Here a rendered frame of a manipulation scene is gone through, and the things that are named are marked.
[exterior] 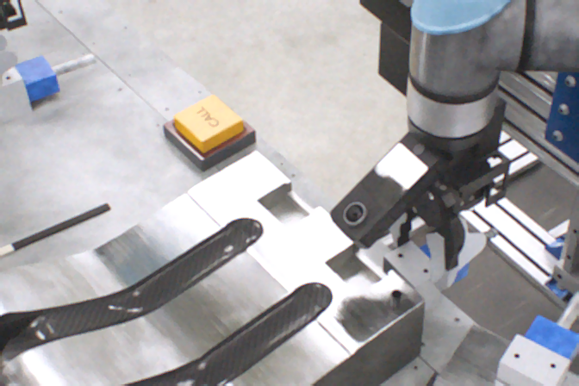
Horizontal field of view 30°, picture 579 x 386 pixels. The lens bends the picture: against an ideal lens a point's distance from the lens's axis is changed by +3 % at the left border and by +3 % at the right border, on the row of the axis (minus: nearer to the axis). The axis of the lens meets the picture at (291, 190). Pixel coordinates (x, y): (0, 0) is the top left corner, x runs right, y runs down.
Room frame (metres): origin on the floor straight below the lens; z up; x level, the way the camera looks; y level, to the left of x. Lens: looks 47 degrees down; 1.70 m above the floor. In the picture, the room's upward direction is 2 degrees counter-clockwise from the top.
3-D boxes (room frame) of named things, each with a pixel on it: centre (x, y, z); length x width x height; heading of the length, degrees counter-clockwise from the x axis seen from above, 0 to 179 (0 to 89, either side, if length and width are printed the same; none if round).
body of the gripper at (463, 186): (0.70, -0.15, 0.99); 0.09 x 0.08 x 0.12; 123
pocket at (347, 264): (0.65, -0.06, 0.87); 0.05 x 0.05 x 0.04; 37
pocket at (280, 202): (0.73, 0.00, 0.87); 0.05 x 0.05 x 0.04; 37
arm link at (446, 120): (0.69, -0.14, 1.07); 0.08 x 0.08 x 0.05
